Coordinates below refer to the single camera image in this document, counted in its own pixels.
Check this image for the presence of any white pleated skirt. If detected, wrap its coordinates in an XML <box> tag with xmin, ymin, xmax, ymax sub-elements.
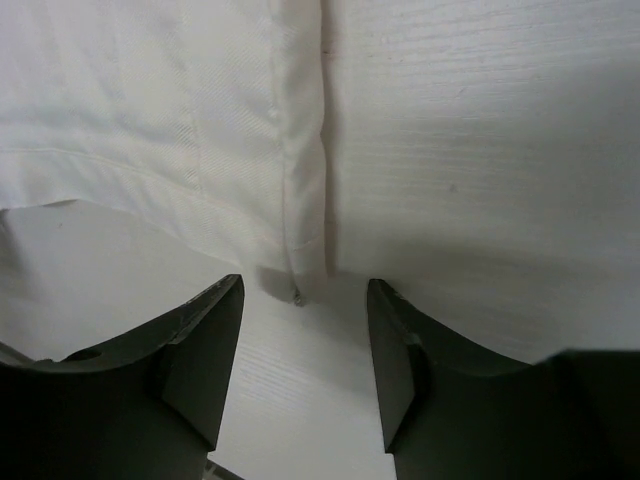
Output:
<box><xmin>1</xmin><ymin>1</ymin><xmax>328</xmax><ymax>300</ymax></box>

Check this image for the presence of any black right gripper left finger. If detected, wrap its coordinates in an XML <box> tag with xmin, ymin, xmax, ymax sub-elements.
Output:
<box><xmin>1</xmin><ymin>274</ymin><xmax>244</xmax><ymax>479</ymax></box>

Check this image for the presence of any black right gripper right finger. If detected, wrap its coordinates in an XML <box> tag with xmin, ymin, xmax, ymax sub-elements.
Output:
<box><xmin>367</xmin><ymin>279</ymin><xmax>639</xmax><ymax>479</ymax></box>

